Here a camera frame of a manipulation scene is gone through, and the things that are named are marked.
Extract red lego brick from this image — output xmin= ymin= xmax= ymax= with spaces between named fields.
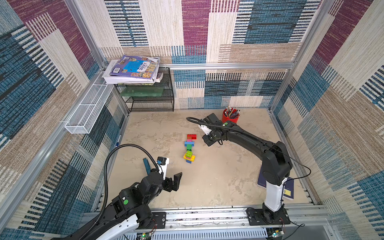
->
xmin=187 ymin=134 xmax=197 ymax=141

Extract yellow lego brick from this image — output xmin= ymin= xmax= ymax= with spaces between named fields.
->
xmin=184 ymin=154 xmax=196 ymax=163

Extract lime green lego brick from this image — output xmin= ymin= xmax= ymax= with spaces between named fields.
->
xmin=185 ymin=151 xmax=193 ymax=158

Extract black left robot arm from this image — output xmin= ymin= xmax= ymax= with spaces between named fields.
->
xmin=63 ymin=144 xmax=183 ymax=240

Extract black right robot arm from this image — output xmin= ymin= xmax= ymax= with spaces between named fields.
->
xmin=187 ymin=114 xmax=312 ymax=226

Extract red pen cup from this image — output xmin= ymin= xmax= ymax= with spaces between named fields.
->
xmin=222 ymin=108 xmax=240 ymax=124

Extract teal blue marker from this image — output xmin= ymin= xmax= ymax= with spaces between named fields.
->
xmin=143 ymin=158 xmax=151 ymax=175

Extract pens in cup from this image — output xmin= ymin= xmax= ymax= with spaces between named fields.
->
xmin=224 ymin=106 xmax=240 ymax=119

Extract green folder on shelf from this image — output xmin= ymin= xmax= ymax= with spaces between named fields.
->
xmin=120 ymin=87 xmax=164 ymax=98

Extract dark blue notebook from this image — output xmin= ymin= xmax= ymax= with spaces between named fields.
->
xmin=257 ymin=170 xmax=295 ymax=200

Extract stack of books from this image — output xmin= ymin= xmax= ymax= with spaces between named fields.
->
xmin=102 ymin=55 xmax=164 ymax=85

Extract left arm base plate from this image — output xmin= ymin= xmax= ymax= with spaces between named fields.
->
xmin=137 ymin=212 xmax=167 ymax=230

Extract black wire mesh shelf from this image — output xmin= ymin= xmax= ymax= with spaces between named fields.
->
xmin=115 ymin=68 xmax=175 ymax=113

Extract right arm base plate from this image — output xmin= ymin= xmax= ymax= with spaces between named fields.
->
xmin=246 ymin=208 xmax=291 ymax=226

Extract white wire basket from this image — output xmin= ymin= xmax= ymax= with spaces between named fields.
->
xmin=65 ymin=84 xmax=113 ymax=134

